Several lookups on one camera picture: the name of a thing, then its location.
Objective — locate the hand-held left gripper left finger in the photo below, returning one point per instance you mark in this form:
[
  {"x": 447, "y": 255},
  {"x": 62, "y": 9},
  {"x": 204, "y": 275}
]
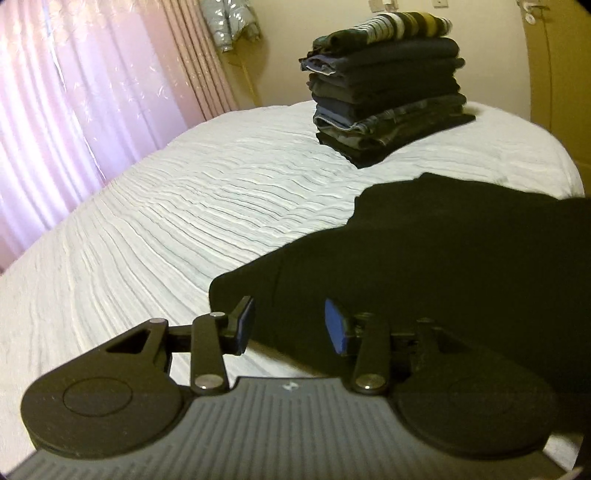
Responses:
[{"x": 247, "y": 325}]

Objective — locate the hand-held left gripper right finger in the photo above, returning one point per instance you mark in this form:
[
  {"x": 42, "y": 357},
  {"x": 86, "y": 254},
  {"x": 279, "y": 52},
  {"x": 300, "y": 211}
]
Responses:
[{"x": 334, "y": 325}]

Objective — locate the black zip jacket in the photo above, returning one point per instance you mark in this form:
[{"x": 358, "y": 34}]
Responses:
[{"x": 461, "y": 258}]

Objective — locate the stack of folded clothes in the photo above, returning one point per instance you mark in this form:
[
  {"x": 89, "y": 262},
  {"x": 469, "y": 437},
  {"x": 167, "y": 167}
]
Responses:
[{"x": 392, "y": 92}]

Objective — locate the striped grey bed sheet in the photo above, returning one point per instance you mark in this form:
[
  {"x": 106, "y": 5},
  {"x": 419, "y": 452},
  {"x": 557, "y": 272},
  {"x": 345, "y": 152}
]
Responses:
[{"x": 184, "y": 207}]

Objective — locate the pink drape curtain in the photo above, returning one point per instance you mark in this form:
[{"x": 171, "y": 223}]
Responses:
[{"x": 198, "y": 69}]

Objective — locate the sheer lilac curtain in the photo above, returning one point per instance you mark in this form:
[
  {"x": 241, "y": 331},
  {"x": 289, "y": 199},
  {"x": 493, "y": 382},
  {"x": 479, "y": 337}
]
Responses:
[{"x": 69, "y": 115}]

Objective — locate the silver puffer jacket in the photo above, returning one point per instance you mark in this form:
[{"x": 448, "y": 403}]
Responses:
[{"x": 226, "y": 23}]

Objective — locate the yellow wooden door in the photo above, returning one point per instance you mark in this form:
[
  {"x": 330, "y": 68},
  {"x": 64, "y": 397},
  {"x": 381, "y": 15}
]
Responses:
[{"x": 558, "y": 69}]

